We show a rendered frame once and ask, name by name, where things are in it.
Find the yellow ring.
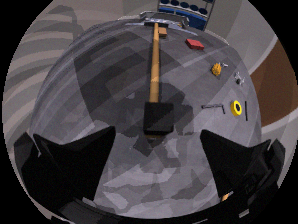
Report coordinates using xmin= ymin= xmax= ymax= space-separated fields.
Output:
xmin=230 ymin=101 xmax=241 ymax=116

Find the red block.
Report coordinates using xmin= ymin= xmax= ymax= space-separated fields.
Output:
xmin=185 ymin=39 xmax=205 ymax=51

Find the brown rectangular block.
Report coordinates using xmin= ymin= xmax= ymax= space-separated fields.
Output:
xmin=158 ymin=27 xmax=166 ymax=39

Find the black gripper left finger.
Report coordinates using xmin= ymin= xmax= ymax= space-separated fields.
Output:
xmin=33 ymin=125 xmax=116 ymax=201

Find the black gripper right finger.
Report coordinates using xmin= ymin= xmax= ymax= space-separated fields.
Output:
xmin=200 ymin=129 xmax=271 ymax=197

